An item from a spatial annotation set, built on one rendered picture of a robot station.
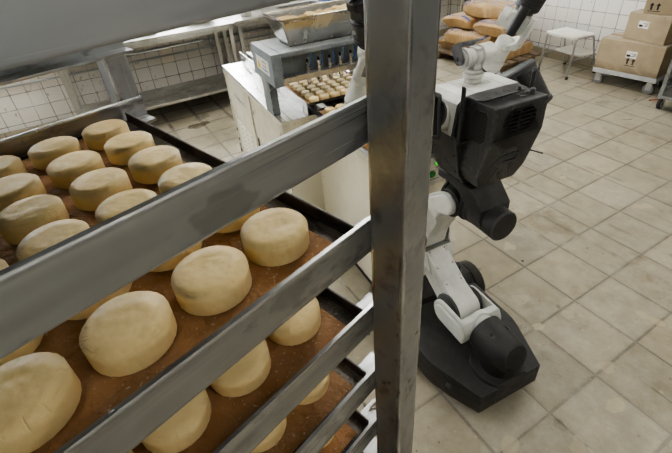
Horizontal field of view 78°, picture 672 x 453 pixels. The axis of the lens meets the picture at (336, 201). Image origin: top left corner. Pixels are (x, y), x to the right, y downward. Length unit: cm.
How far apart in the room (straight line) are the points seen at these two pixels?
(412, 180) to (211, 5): 15
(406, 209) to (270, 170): 10
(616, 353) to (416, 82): 217
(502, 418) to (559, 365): 39
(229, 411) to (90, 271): 20
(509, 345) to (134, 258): 162
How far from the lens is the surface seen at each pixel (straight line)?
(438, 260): 188
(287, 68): 223
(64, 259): 18
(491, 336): 177
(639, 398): 224
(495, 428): 196
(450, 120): 133
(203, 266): 29
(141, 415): 25
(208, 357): 25
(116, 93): 63
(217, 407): 36
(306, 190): 244
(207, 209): 20
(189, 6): 18
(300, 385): 33
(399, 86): 24
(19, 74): 58
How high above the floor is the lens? 170
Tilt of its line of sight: 34 degrees down
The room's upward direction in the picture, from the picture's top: 5 degrees counter-clockwise
